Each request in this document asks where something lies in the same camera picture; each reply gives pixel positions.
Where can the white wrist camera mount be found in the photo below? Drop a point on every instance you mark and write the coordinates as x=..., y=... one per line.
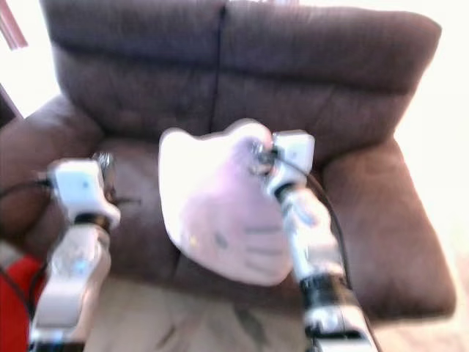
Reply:
x=293, y=158
x=82, y=192

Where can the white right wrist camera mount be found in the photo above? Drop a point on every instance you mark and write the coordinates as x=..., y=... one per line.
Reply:
x=293, y=158

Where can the pink cat face pillow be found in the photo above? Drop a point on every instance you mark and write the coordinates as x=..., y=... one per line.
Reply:
x=223, y=209

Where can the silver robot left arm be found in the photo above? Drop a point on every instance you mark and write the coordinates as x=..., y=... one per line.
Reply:
x=69, y=286

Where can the brown fabric sofa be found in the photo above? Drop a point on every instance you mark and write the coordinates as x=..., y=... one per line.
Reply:
x=322, y=73

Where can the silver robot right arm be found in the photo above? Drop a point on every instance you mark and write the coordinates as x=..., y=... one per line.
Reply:
x=319, y=249

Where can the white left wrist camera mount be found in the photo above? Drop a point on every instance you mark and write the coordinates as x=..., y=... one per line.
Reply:
x=82, y=192

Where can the red pillow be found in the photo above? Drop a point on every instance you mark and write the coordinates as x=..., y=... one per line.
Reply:
x=16, y=308

